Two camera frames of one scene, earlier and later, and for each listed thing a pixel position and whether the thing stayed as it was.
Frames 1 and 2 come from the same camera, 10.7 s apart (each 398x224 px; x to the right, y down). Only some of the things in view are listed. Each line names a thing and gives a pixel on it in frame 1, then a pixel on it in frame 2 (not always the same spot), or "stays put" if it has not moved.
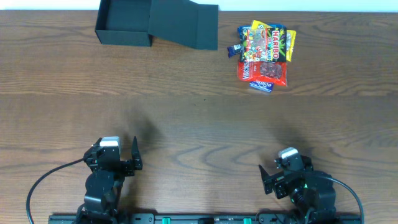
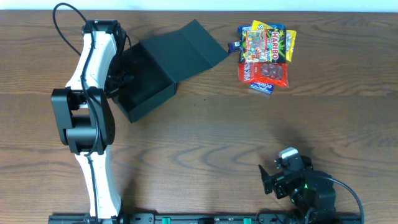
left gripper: [116, 165] → [117, 82]
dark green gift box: [134, 22] → [158, 63]
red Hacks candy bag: [273, 72] stays put
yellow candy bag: [290, 37] stays put
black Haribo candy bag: [263, 45] stays put
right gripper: [280, 181] stays put
